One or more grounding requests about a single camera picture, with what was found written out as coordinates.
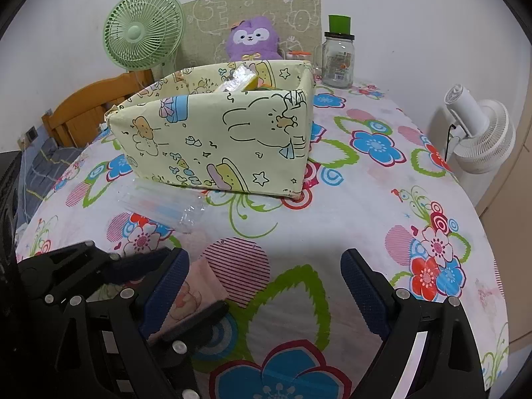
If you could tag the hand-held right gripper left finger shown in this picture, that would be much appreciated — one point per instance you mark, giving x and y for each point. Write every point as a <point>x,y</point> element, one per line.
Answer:
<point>166,291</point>

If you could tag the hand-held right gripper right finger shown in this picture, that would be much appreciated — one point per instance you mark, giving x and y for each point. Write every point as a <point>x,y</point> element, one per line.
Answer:
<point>365,293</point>

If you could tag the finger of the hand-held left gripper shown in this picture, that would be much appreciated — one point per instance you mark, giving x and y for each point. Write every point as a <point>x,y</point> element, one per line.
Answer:
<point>129,266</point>
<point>203,320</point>

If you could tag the pink tissue packet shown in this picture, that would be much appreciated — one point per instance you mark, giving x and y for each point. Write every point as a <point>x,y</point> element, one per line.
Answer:
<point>199,286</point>

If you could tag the yellow printed storage box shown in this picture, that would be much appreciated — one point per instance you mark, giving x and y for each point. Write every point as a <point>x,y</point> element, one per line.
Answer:
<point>232,141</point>

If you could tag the blue plaid bedding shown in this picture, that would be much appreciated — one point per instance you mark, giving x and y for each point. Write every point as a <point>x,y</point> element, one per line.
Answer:
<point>45,162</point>

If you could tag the clear plastic packet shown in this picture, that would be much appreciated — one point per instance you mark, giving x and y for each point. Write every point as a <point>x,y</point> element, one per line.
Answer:
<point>237,78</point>
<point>166,212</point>

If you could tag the orange wooden chair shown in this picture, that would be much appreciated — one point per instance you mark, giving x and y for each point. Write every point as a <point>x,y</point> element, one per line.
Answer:
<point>83,108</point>

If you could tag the white fan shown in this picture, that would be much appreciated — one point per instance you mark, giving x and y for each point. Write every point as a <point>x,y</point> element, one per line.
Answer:
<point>486,133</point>

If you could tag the yellow packet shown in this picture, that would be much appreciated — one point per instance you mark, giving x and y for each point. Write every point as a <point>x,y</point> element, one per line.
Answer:
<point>252,84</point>

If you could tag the green desk fan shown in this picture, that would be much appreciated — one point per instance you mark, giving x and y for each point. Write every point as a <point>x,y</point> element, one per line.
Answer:
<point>135,33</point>

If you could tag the glass jar with green lid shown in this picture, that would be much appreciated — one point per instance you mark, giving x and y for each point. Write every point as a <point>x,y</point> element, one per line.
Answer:
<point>336,66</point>

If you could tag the cotton swab container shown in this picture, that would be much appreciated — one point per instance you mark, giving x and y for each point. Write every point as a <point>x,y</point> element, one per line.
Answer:
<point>297,58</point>

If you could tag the orange scissors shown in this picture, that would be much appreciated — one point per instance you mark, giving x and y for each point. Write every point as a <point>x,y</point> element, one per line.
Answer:
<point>299,53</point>

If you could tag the purple plush toy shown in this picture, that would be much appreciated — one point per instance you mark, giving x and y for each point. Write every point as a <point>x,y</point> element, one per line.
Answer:
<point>253,35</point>

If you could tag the wall socket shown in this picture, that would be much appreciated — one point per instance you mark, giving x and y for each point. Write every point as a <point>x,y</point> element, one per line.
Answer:
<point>31,133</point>

